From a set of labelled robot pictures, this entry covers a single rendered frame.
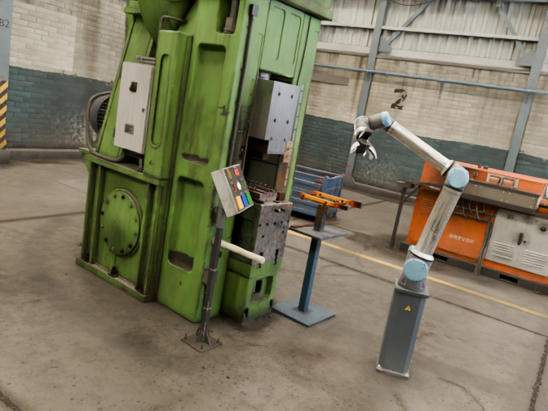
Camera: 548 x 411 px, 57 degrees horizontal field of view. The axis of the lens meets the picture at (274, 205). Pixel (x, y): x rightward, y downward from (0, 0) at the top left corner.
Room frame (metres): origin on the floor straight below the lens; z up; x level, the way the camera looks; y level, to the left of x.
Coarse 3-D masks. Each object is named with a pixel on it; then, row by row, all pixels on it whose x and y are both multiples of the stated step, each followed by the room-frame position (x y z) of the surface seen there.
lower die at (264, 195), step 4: (248, 184) 3.68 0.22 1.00; (252, 188) 3.58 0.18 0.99; (256, 188) 3.61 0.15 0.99; (260, 188) 3.61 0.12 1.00; (256, 192) 3.51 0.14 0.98; (260, 192) 3.53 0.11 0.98; (264, 192) 3.52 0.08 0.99; (268, 192) 3.56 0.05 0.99; (272, 192) 3.60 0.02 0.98; (276, 192) 3.64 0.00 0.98; (256, 196) 3.50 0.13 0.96; (260, 196) 3.49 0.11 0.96; (264, 196) 3.53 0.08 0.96; (268, 196) 3.57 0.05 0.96; (272, 196) 3.61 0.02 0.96; (264, 200) 3.53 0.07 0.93; (268, 200) 3.57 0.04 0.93; (272, 200) 3.61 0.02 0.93
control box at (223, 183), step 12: (228, 168) 2.99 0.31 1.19; (240, 168) 3.20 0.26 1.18; (216, 180) 2.90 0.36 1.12; (228, 180) 2.91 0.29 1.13; (240, 180) 3.11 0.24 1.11; (228, 192) 2.88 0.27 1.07; (240, 192) 3.02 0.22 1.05; (228, 204) 2.88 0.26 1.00; (252, 204) 3.17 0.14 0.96; (228, 216) 2.88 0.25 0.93
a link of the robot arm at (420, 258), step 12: (456, 168) 2.94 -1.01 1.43; (456, 180) 2.91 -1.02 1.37; (468, 180) 2.92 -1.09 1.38; (444, 192) 2.95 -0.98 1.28; (456, 192) 2.92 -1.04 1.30; (444, 204) 2.93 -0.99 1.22; (432, 216) 2.96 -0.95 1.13; (444, 216) 2.93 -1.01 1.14; (432, 228) 2.94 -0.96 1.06; (420, 240) 2.98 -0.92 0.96; (432, 240) 2.94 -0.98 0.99; (420, 252) 2.95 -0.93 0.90; (432, 252) 2.96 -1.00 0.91; (408, 264) 2.94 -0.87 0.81; (420, 264) 2.91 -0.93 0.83; (408, 276) 2.94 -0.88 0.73; (420, 276) 2.91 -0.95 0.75
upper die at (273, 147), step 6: (252, 138) 3.57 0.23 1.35; (252, 144) 3.57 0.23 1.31; (258, 144) 3.54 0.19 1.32; (264, 144) 3.50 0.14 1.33; (270, 144) 3.50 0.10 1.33; (276, 144) 3.56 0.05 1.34; (282, 144) 3.61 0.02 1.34; (258, 150) 3.53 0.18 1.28; (264, 150) 3.50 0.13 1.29; (270, 150) 3.51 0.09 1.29; (276, 150) 3.57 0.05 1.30; (282, 150) 3.62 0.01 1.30
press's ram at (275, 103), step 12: (264, 84) 3.49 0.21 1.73; (276, 84) 3.47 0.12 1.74; (288, 84) 3.57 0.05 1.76; (264, 96) 3.48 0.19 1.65; (276, 96) 3.48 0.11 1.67; (288, 96) 3.59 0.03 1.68; (264, 108) 3.47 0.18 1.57; (276, 108) 3.50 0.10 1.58; (288, 108) 3.61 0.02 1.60; (252, 120) 3.52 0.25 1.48; (264, 120) 3.46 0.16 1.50; (276, 120) 3.52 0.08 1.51; (288, 120) 3.63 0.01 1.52; (252, 132) 3.51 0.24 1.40; (264, 132) 3.45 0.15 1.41; (276, 132) 3.54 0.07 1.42; (288, 132) 3.65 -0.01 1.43
